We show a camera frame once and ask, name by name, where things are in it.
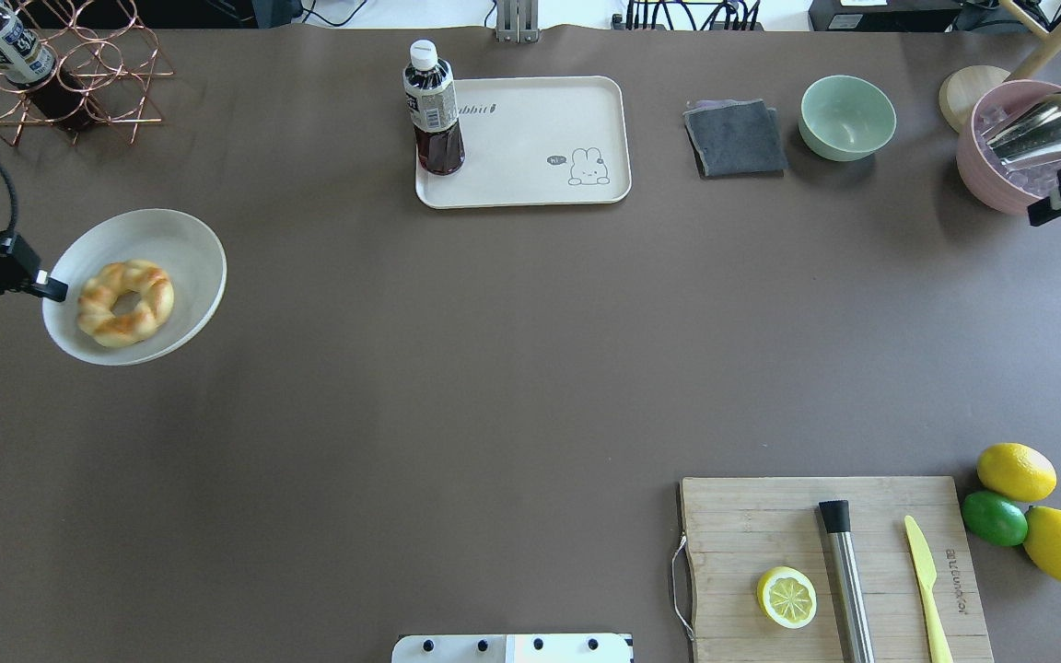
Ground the cream rabbit tray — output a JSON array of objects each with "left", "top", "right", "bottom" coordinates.
[{"left": 415, "top": 76, "right": 632, "bottom": 209}]

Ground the bottle in rack upper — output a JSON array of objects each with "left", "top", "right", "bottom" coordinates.
[{"left": 0, "top": 3, "right": 97, "bottom": 132}]

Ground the mint green bowl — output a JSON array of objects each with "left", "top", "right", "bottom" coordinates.
[{"left": 799, "top": 75, "right": 898, "bottom": 162}]

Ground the wooden cutting board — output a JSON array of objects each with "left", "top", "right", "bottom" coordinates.
[{"left": 681, "top": 477, "right": 994, "bottom": 662}]

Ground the white round plate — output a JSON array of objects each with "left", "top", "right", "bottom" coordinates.
[{"left": 42, "top": 209, "right": 227, "bottom": 366}]

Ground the half lemon slice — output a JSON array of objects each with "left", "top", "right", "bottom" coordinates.
[{"left": 755, "top": 565, "right": 818, "bottom": 629}]

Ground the green lime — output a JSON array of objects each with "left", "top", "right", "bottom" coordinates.
[{"left": 961, "top": 490, "right": 1029, "bottom": 547}]

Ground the grey folded cloth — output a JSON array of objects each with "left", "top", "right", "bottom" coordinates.
[{"left": 682, "top": 99, "right": 788, "bottom": 178}]

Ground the yellow plastic knife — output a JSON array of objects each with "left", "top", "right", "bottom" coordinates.
[{"left": 903, "top": 514, "right": 954, "bottom": 662}]

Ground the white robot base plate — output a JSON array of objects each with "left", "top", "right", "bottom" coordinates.
[{"left": 392, "top": 633, "right": 634, "bottom": 662}]

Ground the metal ice scoop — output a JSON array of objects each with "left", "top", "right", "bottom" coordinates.
[{"left": 986, "top": 91, "right": 1061, "bottom": 169}]

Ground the copper wire bottle rack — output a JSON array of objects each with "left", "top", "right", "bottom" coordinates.
[{"left": 0, "top": 1, "right": 174, "bottom": 146}]

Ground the yellow lemon far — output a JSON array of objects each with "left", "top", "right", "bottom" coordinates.
[{"left": 976, "top": 442, "right": 1057, "bottom": 503}]

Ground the aluminium frame post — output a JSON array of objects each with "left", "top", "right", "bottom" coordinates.
[{"left": 495, "top": 0, "right": 540, "bottom": 43}]

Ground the twisted glazed donut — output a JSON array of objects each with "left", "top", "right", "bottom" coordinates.
[{"left": 76, "top": 259, "right": 174, "bottom": 348}]

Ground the dark tea bottle on tray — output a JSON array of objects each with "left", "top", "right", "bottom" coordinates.
[{"left": 403, "top": 41, "right": 466, "bottom": 176}]

